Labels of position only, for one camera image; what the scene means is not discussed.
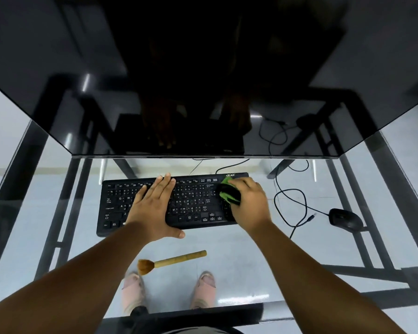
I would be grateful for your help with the person's pink shoe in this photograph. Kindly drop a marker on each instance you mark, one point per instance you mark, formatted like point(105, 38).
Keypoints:
point(203, 290)
point(132, 290)

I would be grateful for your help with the person's pink right shoe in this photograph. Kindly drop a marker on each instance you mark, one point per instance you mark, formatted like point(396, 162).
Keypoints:
point(203, 290)

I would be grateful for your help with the person's left forearm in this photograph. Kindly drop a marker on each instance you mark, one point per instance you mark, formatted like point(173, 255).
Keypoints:
point(76, 285)

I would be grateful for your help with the person's pink left shoe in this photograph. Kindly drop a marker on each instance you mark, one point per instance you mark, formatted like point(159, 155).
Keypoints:
point(132, 290)

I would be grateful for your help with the large black computer monitor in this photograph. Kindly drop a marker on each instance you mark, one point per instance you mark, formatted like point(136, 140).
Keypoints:
point(209, 66)

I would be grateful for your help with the person's right fingers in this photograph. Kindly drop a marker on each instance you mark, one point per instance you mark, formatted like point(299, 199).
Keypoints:
point(247, 187)

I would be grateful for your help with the person's left thumb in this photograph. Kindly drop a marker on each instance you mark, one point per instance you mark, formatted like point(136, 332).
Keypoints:
point(176, 233)

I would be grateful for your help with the person's left little finger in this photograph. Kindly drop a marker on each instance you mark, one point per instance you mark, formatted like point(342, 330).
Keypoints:
point(141, 194)

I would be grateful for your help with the black metal table frame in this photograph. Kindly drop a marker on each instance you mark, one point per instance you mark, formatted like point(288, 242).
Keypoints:
point(397, 179)

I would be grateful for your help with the person's right hand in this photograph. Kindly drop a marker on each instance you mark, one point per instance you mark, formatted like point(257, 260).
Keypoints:
point(252, 208)

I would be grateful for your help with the black computer mouse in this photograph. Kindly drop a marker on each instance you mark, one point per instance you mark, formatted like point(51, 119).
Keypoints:
point(345, 219)

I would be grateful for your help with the person's left hand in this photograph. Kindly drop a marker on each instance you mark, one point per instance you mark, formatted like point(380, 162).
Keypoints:
point(151, 215)

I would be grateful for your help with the green and black cleaning cloth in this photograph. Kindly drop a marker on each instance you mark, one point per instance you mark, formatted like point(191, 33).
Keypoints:
point(230, 193)

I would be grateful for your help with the person's left middle finger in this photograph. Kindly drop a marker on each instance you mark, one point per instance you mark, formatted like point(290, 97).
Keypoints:
point(163, 187)

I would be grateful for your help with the black computer keyboard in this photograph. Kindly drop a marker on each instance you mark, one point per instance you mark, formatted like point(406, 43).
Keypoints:
point(195, 201)

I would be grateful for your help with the person's right forearm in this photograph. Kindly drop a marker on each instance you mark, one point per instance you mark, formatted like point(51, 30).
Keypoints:
point(310, 281)

